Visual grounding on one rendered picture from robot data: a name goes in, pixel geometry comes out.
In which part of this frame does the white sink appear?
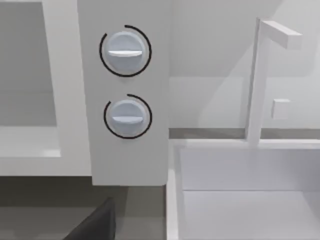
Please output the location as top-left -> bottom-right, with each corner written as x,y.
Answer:
165,138 -> 320,240

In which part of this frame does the tall white tap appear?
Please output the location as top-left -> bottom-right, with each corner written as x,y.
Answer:
245,17 -> 303,147

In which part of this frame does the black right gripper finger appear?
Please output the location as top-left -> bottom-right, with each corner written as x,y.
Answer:
61,196 -> 116,240

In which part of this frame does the pale microwave oven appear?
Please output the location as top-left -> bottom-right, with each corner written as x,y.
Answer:
0,0 -> 172,187

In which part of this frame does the pale blue microwave knob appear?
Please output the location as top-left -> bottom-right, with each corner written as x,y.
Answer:
104,31 -> 146,71
108,99 -> 147,134

